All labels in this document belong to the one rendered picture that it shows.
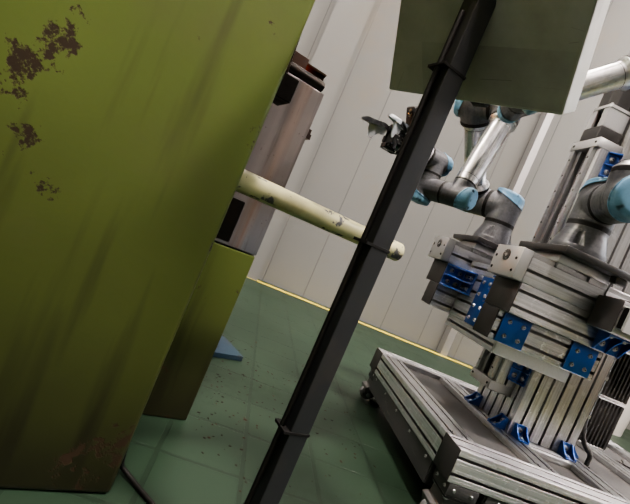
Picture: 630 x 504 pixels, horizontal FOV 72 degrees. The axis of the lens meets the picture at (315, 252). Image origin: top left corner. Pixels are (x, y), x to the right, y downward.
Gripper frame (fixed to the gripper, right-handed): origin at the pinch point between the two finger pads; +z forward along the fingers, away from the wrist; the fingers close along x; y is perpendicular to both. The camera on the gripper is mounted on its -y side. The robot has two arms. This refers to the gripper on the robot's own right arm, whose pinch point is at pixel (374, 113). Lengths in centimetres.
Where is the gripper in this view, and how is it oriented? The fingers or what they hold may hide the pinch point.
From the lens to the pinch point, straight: 143.0
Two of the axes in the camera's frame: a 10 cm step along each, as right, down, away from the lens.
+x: -4.4, -2.3, 8.7
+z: -8.1, -3.3, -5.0
